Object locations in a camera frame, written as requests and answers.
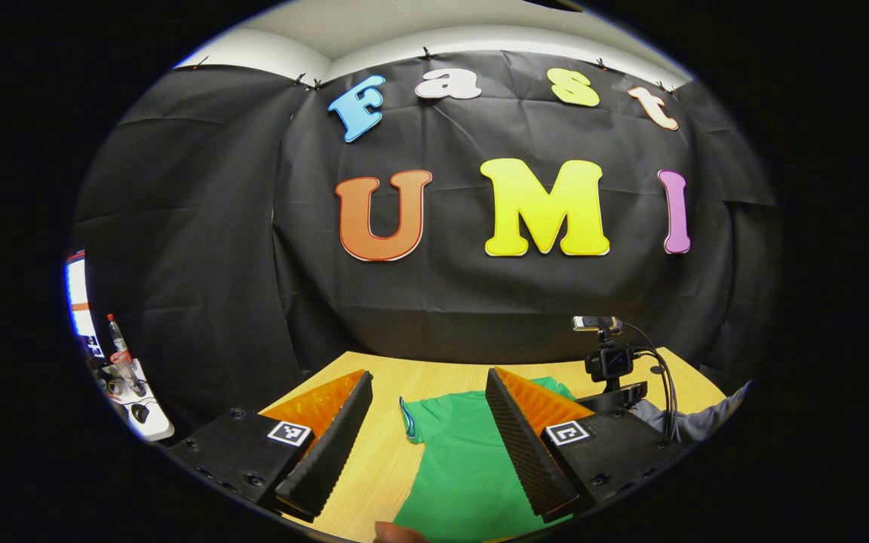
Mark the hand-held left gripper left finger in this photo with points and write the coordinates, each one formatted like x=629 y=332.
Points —
x=333 y=445

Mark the green T-shirt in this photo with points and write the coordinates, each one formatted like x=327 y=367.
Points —
x=465 y=467

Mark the black computer mouse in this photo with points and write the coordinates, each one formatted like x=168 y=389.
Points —
x=139 y=412

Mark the white side desk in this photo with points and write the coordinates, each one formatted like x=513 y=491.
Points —
x=144 y=422

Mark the lit computer monitor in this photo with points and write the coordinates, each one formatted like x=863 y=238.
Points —
x=80 y=302

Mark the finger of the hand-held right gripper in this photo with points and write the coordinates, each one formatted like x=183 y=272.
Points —
x=615 y=397

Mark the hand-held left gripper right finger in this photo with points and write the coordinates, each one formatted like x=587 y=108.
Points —
x=525 y=452

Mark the plastic bottle with red label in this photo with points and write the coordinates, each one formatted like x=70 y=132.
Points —
x=119 y=351

